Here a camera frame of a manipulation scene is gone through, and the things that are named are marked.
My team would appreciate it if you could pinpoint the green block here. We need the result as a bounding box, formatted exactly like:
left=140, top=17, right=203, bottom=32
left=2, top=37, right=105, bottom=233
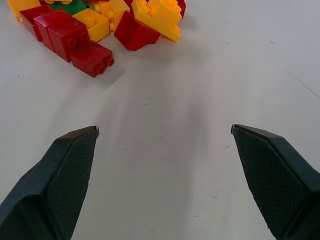
left=50, top=0, right=91, bottom=16

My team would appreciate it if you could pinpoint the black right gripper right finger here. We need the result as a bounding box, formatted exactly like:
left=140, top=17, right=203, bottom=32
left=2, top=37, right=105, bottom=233
left=230, top=123, right=320, bottom=240

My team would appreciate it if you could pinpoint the yellow studded block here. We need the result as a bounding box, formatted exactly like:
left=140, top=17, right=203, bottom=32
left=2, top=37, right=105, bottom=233
left=93, top=0, right=131, bottom=33

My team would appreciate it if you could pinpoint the large red stacked block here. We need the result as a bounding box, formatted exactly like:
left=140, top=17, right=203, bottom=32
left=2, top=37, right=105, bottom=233
left=33, top=8, right=90, bottom=63

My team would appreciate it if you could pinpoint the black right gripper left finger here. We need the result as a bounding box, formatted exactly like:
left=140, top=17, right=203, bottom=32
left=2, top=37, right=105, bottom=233
left=0, top=125, right=100, bottom=240

